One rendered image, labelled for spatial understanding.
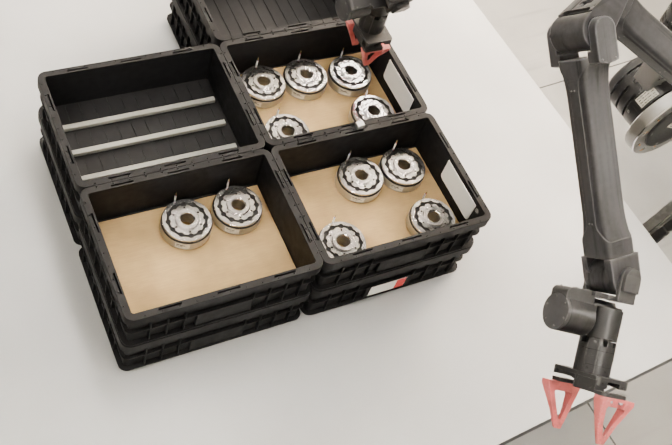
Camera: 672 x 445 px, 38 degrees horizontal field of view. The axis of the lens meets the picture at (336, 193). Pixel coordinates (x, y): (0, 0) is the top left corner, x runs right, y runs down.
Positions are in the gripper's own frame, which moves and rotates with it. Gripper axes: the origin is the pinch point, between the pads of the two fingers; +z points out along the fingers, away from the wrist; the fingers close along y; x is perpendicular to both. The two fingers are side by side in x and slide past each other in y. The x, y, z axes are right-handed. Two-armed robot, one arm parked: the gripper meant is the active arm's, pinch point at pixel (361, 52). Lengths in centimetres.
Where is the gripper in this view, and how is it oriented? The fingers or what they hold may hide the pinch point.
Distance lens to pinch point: 229.0
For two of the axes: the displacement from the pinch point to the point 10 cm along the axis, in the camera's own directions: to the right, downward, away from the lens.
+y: 4.0, 8.0, -4.5
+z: -2.2, 5.6, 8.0
